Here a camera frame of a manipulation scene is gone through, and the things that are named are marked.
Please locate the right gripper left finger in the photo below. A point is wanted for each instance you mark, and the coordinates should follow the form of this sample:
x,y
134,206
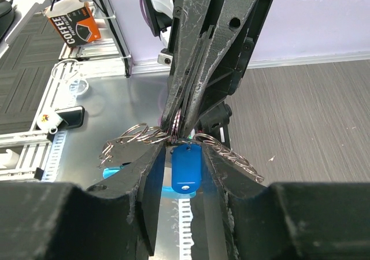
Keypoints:
x,y
24,212

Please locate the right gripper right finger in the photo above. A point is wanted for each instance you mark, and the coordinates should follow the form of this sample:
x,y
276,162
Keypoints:
x,y
246,220

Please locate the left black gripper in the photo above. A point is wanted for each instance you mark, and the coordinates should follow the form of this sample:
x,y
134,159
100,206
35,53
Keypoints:
x,y
209,47

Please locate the large silver keyring with keys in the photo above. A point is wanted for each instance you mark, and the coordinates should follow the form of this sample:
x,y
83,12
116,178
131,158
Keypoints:
x,y
117,153

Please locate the silver key with blue tag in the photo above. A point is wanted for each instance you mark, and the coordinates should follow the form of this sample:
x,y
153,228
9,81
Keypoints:
x,y
186,168

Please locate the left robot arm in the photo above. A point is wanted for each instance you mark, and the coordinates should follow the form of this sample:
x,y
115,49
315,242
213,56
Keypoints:
x,y
211,117

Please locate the small white mug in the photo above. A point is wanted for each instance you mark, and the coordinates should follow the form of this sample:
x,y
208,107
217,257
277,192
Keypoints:
x,y
49,120

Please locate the orange coffee filter box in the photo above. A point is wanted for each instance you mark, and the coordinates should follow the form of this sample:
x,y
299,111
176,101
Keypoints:
x,y
74,22

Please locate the clear glass beaker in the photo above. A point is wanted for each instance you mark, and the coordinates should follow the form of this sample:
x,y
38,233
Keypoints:
x,y
69,73

